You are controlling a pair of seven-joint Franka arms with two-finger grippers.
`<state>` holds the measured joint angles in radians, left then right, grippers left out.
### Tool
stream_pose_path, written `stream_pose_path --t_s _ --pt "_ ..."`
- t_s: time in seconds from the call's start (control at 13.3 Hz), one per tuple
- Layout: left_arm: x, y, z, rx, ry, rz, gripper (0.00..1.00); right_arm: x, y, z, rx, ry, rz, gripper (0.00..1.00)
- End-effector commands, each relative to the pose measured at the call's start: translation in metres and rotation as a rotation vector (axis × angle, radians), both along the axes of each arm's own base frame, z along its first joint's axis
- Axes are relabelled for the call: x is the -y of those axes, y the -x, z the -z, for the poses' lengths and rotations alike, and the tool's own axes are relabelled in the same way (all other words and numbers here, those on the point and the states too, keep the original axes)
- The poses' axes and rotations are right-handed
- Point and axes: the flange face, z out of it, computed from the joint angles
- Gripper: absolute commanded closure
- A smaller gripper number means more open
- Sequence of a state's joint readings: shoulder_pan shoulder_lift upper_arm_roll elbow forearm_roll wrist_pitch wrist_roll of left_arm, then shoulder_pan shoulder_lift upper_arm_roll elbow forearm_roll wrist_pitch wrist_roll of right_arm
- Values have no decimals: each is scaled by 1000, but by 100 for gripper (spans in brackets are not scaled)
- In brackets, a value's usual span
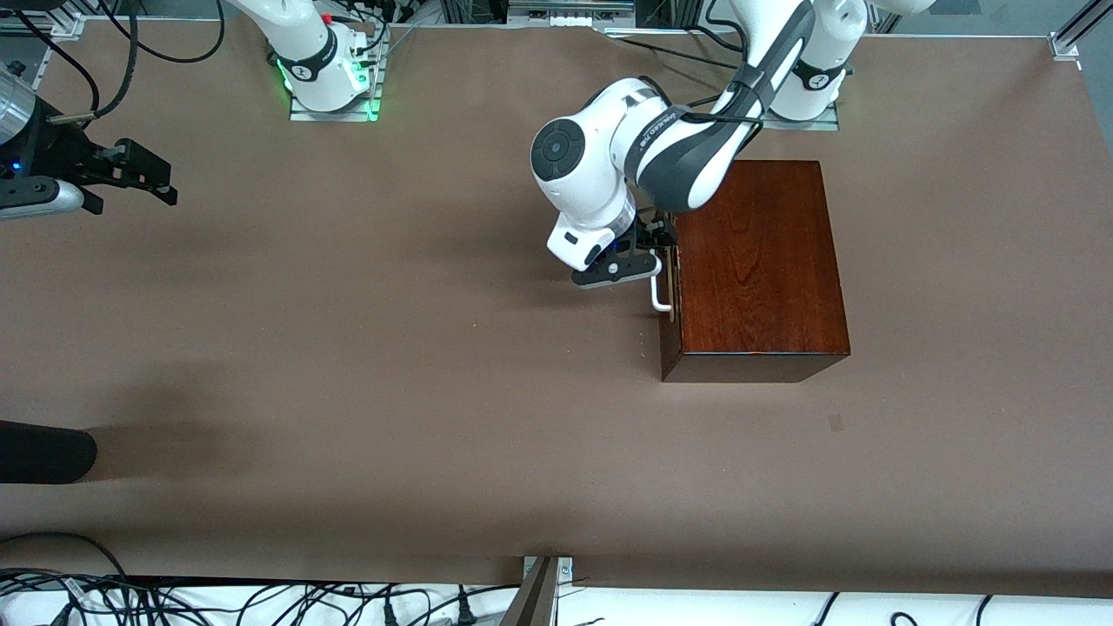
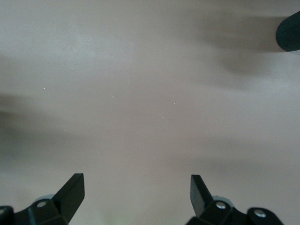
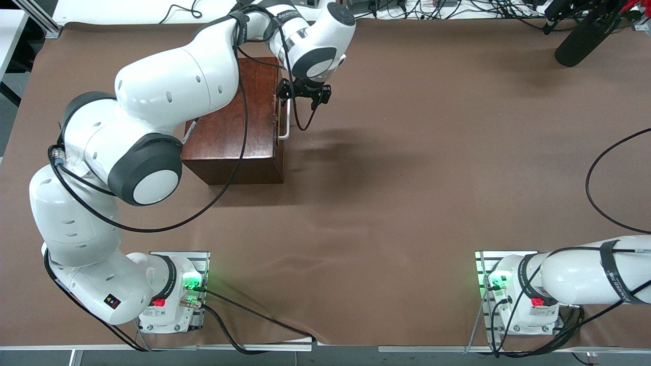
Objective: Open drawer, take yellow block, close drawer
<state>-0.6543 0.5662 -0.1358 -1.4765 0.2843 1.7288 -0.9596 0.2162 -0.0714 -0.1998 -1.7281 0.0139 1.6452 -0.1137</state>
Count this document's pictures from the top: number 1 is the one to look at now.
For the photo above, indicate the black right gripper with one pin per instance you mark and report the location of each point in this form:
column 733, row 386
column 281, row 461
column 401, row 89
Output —
column 54, row 149

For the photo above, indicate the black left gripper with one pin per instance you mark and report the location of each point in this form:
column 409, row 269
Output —
column 648, row 233

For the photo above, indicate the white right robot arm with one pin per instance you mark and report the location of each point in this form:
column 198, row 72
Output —
column 313, row 61

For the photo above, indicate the dark brown wooden cabinet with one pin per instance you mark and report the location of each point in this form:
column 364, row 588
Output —
column 765, row 287

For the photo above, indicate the brown paper table cover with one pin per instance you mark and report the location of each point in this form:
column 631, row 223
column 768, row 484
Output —
column 348, row 348

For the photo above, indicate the black cylinder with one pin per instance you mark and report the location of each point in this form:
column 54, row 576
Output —
column 43, row 452

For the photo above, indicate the dark metal beam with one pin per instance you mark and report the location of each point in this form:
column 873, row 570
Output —
column 535, row 600

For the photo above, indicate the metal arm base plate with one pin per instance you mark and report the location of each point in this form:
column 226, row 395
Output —
column 809, row 126
column 335, row 116

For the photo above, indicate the silver corner bracket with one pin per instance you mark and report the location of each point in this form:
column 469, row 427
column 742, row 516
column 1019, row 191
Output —
column 52, row 24
column 1063, row 45

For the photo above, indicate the grey aluminium rail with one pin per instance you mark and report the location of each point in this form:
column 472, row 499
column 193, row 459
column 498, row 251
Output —
column 565, row 16

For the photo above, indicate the silver metal bracket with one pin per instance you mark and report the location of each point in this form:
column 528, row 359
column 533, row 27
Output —
column 565, row 569

